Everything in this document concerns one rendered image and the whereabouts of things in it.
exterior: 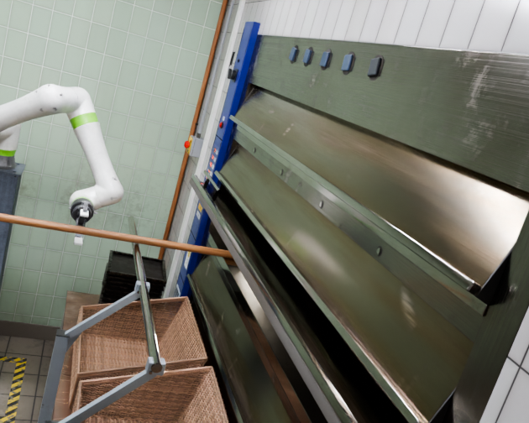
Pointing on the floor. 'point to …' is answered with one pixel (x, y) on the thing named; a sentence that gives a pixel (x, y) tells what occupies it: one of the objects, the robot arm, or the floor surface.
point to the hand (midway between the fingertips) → (81, 228)
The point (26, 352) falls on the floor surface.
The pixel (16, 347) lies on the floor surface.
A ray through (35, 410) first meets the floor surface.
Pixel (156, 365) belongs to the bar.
